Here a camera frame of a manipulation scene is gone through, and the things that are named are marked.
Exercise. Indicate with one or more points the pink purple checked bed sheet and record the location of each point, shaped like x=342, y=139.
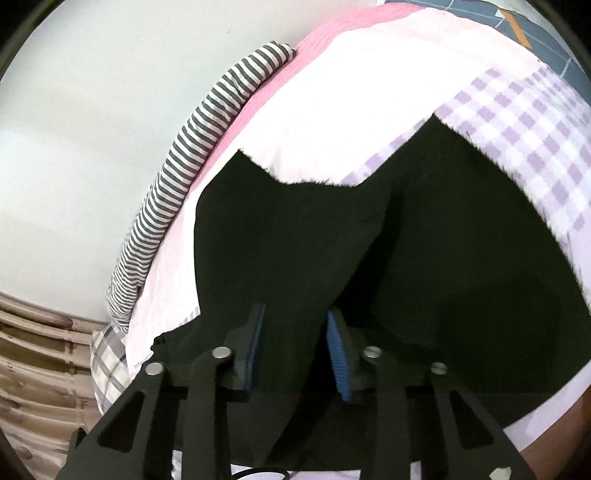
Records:
x=392, y=69

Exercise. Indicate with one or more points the wooden headboard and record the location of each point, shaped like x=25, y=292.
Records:
x=37, y=392

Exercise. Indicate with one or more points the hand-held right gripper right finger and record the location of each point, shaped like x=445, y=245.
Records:
x=337, y=362

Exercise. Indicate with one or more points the plaid pillow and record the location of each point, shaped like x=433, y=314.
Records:
x=108, y=364

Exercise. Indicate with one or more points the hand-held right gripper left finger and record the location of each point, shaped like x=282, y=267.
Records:
x=255, y=353

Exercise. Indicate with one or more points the black pants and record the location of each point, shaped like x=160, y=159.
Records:
x=438, y=230

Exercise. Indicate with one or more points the grey white striped blanket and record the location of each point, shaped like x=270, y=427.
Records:
x=184, y=152

